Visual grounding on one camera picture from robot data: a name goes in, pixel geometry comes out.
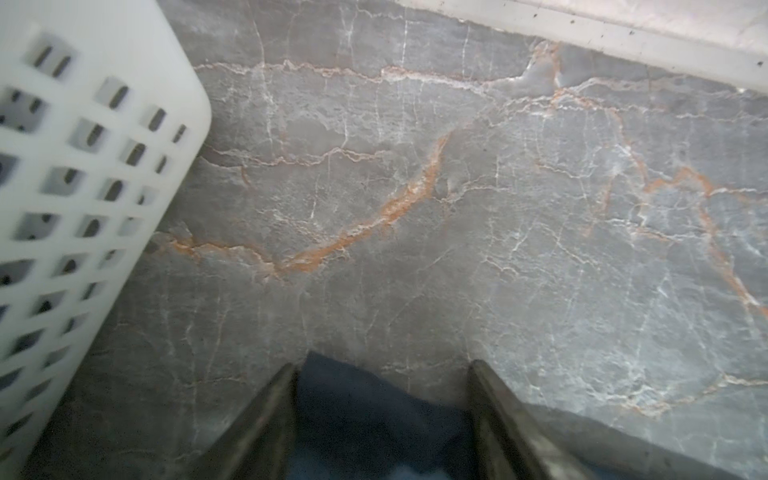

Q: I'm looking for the white plastic laundry basket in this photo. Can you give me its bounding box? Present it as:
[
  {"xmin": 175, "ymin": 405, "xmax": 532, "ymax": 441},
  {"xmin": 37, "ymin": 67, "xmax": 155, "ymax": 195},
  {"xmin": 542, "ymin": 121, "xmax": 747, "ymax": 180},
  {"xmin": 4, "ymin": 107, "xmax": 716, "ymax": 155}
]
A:
[{"xmin": 1, "ymin": 1, "xmax": 212, "ymax": 479}]

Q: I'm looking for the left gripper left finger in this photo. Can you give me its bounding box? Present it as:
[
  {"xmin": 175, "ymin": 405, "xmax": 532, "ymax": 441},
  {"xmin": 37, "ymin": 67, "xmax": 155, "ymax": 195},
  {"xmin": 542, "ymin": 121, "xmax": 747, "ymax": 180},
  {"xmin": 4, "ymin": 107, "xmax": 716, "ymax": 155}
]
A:
[{"xmin": 180, "ymin": 363, "xmax": 298, "ymax": 479}]

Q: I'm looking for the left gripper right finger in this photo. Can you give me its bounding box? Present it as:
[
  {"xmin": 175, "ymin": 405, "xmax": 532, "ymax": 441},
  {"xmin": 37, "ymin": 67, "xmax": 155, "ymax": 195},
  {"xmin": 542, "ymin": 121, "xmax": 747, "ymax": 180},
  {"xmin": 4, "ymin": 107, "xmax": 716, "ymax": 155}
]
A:
[{"xmin": 467, "ymin": 360, "xmax": 594, "ymax": 479}]

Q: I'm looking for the navy red-trimmed tank top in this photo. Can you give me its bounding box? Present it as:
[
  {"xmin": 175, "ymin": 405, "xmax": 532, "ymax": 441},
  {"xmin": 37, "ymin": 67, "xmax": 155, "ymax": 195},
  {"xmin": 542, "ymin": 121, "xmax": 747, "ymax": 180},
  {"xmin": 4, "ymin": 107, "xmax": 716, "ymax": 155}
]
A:
[{"xmin": 284, "ymin": 350, "xmax": 745, "ymax": 480}]

